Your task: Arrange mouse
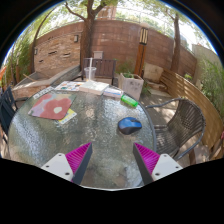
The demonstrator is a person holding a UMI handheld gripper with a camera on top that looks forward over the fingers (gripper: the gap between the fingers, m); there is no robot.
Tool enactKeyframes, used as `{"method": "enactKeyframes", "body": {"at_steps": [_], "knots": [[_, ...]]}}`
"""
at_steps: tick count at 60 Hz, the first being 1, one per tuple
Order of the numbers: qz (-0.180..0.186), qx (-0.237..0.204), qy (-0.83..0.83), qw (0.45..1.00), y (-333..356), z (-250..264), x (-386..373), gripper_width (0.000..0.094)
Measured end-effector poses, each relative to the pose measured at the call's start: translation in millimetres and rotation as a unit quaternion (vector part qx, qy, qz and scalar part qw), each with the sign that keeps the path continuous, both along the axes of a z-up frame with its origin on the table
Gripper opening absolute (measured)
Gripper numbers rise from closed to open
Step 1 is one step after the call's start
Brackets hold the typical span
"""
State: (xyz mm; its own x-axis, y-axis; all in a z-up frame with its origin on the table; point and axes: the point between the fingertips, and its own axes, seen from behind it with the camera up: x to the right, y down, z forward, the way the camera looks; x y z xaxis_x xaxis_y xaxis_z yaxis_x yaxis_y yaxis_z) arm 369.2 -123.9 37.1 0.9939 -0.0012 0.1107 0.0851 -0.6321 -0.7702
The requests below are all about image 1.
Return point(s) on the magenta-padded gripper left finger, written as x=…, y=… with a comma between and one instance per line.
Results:
x=76, y=160

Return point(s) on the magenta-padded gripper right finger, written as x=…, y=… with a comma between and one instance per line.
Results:
x=150, y=160

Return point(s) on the blue and black computer mouse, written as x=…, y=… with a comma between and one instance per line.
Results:
x=129, y=125

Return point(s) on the red floral mouse pad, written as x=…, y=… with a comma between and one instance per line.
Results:
x=50, y=106

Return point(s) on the yellow printed card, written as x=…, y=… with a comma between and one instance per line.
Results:
x=69, y=116

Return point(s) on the grey wicker chair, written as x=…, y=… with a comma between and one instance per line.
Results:
x=185, y=121

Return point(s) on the green wipes pack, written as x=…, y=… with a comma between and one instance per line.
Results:
x=129, y=100

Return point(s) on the white book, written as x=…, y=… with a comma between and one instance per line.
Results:
x=94, y=87

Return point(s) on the colourful sticker sheet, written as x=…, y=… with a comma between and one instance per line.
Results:
x=68, y=86

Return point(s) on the white square planter with plant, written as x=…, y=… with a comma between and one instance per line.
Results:
x=131, y=86

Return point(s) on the white license plate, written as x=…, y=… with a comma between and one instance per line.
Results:
x=42, y=92

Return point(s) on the white and blue tissue pack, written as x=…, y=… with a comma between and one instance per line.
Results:
x=113, y=92

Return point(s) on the wooden slat fence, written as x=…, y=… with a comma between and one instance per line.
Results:
x=196, y=96

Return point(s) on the stone raised planter bed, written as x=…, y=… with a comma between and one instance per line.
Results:
x=50, y=81

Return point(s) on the clear plastic cup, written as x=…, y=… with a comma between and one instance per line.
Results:
x=86, y=74

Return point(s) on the beige stone block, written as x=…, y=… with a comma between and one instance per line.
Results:
x=153, y=72

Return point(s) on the black metal chair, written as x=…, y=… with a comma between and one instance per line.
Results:
x=7, y=106

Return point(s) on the white drinking straw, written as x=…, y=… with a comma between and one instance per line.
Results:
x=90, y=68

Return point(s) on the dark wooden bench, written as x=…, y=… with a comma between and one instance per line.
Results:
x=105, y=66

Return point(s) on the slim tree trunk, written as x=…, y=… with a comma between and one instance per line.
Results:
x=176, y=46

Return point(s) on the forked tree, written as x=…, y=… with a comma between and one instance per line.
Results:
x=88, y=36

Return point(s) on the wooden garden lamp post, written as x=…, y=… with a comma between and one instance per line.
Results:
x=141, y=53

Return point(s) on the grey wall box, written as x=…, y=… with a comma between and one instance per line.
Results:
x=98, y=55

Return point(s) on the dark wall lamp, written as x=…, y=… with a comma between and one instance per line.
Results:
x=35, y=51
x=76, y=38

